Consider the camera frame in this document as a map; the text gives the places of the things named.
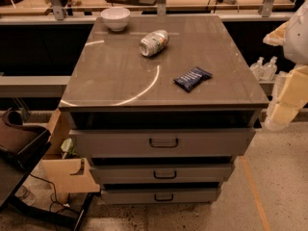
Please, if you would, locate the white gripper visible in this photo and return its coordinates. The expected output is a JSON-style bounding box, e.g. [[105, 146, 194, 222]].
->
[[263, 0, 308, 131]]

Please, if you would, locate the silver green 7up can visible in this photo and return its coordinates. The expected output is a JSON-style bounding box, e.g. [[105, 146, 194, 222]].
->
[[139, 30, 169, 57]]

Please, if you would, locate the right clear pump bottle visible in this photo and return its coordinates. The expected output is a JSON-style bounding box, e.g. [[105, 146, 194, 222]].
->
[[261, 56, 277, 81]]

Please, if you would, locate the clear pump bottle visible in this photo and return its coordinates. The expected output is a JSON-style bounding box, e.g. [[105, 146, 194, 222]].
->
[[261, 56, 277, 81], [250, 57, 264, 80]]

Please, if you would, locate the left clear pump bottle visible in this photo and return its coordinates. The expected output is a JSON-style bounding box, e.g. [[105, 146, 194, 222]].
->
[[250, 57, 264, 80]]

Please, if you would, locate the dark blue snack packet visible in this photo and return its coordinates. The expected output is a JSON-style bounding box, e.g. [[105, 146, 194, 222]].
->
[[173, 66, 213, 92]]

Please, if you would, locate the middle grey drawer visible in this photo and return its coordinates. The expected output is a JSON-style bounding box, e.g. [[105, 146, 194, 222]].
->
[[90, 164, 234, 185]]

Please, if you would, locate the grey drawer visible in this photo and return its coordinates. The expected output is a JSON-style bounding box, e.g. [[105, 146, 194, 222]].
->
[[90, 164, 234, 185], [102, 188, 220, 205], [69, 128, 255, 158]]

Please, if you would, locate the grey drawer cabinet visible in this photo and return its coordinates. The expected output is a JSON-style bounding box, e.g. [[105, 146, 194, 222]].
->
[[59, 15, 268, 192]]

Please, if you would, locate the top grey drawer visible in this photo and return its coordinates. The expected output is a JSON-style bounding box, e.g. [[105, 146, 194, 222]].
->
[[69, 128, 255, 158]]

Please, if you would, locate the white ceramic bowl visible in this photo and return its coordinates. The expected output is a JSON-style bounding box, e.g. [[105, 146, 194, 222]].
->
[[100, 7, 131, 32]]

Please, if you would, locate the bottom grey drawer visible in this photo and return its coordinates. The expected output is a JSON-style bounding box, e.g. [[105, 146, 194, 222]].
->
[[102, 188, 220, 205]]

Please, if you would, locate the green white small packet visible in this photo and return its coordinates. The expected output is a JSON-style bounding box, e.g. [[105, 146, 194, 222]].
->
[[61, 138, 76, 158]]

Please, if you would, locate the beige cardboard piece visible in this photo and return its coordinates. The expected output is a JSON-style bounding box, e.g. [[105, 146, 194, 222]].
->
[[42, 109, 100, 203]]

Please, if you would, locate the dark brown tray cart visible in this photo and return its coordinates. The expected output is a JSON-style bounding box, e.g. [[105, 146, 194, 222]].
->
[[0, 109, 94, 231]]

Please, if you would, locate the black floor cable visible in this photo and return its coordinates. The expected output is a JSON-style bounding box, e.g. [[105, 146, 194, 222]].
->
[[29, 172, 81, 215]]

